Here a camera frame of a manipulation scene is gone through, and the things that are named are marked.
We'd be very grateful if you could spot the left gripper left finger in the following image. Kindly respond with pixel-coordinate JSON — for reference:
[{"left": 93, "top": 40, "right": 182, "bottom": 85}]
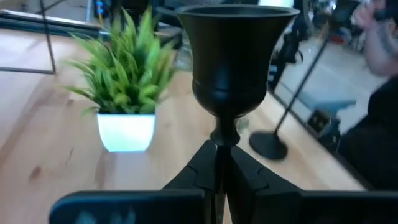
[{"left": 162, "top": 139, "right": 218, "bottom": 224}]

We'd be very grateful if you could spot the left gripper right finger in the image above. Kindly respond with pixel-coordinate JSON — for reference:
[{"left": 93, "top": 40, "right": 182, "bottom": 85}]
[{"left": 224, "top": 144, "right": 303, "bottom": 224}]

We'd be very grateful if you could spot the black metal candlestick holder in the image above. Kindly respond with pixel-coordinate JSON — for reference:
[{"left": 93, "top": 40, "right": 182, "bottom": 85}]
[
  {"left": 175, "top": 4, "right": 301, "bottom": 224},
  {"left": 248, "top": 29, "right": 331, "bottom": 161}
]

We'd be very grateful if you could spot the person's forearm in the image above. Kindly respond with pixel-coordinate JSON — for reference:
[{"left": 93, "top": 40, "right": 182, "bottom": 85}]
[{"left": 363, "top": 18, "right": 398, "bottom": 77}]

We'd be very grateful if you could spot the green artificial plant white pot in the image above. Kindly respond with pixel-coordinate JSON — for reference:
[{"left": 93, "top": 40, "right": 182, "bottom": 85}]
[{"left": 63, "top": 5, "right": 178, "bottom": 153}]

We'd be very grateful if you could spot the person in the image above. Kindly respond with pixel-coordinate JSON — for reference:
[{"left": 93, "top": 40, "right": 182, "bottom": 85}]
[{"left": 337, "top": 76, "right": 398, "bottom": 191}]

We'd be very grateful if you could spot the person's hand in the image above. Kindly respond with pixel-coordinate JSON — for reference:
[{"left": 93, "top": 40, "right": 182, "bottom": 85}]
[{"left": 353, "top": 0, "right": 388, "bottom": 30}]

